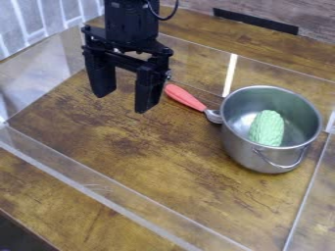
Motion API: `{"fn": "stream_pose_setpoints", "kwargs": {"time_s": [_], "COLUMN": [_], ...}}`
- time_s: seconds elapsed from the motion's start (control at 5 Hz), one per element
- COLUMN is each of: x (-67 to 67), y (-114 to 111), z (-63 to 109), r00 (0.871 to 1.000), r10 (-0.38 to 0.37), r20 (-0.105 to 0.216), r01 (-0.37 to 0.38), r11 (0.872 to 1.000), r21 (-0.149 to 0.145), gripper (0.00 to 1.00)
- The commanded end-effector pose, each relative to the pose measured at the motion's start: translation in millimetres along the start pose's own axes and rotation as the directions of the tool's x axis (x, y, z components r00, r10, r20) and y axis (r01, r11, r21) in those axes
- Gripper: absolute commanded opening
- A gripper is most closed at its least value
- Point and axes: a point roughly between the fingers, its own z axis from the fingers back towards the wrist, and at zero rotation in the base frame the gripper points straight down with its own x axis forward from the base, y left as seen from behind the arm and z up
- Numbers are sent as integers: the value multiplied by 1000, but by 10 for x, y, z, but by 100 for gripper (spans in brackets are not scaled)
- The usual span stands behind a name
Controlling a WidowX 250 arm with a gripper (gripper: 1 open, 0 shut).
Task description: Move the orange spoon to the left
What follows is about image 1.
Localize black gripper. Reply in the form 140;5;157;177
81;0;173;114

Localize orange handled metal spoon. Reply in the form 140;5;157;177
165;83;222;125

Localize green knobbly toy vegetable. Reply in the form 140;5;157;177
248;110;284;147

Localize silver metal pot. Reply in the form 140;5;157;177
220;85;321;174

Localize black cable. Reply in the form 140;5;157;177
145;0;180;22

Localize clear acrylic enclosure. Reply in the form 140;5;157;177
0;28;335;251

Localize black strip on wall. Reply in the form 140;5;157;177
213;8;299;35

